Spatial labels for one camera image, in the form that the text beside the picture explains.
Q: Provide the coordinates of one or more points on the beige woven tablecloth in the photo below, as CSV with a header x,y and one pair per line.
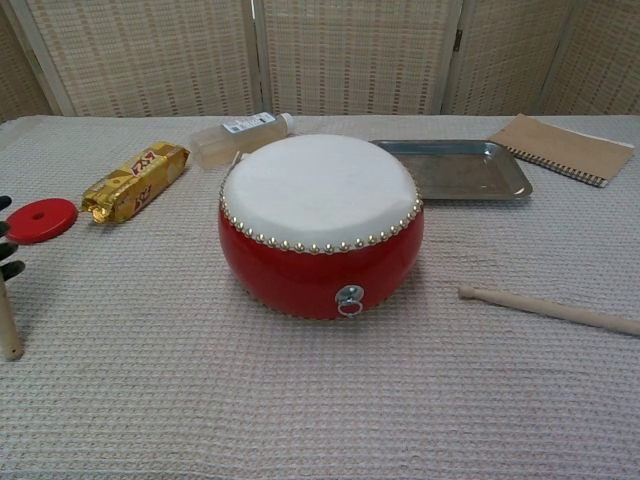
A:
x,y
320,400

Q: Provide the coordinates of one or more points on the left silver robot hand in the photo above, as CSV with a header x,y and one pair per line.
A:
x,y
12,268

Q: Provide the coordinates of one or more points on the rectangular metal tray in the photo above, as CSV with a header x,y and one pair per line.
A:
x,y
465,170

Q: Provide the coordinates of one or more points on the woven folding screen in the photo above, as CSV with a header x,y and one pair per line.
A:
x,y
150,50

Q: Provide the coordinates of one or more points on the red plastic disc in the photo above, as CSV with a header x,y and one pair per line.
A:
x,y
55,220

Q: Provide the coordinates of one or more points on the red drum white skin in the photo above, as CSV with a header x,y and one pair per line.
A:
x,y
320,280

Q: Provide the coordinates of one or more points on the gold foil snack package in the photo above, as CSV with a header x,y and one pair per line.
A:
x,y
135,182

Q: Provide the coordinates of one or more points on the wooden drumstick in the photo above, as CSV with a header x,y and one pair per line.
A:
x,y
11,320
550,307

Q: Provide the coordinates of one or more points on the brown spiral notebook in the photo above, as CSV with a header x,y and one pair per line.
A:
x,y
560,145

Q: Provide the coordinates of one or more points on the clear plastic bottle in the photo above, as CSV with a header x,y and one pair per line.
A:
x,y
220,145

